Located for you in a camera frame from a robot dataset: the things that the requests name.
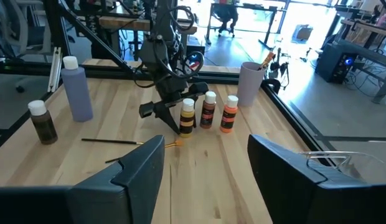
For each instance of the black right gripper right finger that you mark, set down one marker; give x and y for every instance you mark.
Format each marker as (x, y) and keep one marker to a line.
(289, 186)

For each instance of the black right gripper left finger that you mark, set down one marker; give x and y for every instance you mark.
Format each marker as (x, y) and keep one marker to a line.
(130, 186)

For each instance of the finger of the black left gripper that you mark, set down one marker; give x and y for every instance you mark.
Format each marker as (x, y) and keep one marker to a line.
(194, 113)
(168, 119)

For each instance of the small yellow paint bottle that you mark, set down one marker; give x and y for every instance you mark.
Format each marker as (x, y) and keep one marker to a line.
(187, 121)

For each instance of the orange paintbrush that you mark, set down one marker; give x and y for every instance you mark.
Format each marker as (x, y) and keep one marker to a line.
(118, 142)
(267, 59)

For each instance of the clear plastic bin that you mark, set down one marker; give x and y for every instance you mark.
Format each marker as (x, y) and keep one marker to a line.
(361, 168)

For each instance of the large lavender paint bottle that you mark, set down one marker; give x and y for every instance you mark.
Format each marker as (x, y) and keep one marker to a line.
(77, 93)

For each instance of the small brown paint bottle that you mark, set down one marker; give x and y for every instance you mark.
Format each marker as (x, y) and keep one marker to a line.
(208, 112)

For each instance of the small orange paint bottle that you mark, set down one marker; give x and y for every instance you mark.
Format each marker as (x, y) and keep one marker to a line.
(229, 116)

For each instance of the black computer tower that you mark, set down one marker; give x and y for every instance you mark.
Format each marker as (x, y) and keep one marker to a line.
(334, 63)
(194, 59)

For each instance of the white cup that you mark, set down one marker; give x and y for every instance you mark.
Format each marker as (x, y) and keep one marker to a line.
(249, 84)

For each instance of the wooden top metal workbench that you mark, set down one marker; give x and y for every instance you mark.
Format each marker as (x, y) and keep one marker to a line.
(130, 23)
(370, 43)

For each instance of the black office chair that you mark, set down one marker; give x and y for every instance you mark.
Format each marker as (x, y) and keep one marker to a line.
(225, 17)

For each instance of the black metal desk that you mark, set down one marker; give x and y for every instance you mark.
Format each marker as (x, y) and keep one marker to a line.
(249, 9)

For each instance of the silver aluminium bar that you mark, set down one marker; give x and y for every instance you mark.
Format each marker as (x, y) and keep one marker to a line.
(55, 70)

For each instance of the brown cardboard box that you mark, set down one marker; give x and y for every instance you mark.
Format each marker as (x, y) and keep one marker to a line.
(302, 32)

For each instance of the grey office chair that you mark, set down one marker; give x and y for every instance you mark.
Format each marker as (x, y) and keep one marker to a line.
(12, 28)

